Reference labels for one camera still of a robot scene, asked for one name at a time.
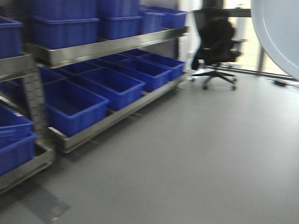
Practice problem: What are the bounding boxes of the light blue plate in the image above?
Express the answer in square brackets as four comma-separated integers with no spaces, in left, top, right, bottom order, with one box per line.
[250,0,299,80]

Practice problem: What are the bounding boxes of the blue bin upper shelf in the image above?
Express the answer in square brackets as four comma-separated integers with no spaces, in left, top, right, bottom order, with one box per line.
[30,15,100,49]

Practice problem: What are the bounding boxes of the blue bin lower row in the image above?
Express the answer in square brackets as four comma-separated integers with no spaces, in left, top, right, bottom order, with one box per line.
[75,68,145,111]

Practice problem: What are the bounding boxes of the large blue bin front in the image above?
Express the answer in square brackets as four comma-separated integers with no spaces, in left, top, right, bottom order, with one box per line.
[43,79,109,137]

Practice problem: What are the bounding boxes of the black office chair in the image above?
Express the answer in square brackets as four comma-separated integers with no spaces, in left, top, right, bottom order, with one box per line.
[190,8,245,90]

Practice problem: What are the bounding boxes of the steel storage rack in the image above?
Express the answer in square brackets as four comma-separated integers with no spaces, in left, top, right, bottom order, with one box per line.
[26,27,187,153]
[0,54,56,195]

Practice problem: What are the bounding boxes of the near steel storage rack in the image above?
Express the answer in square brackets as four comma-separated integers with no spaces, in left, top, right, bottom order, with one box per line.
[0,54,56,195]

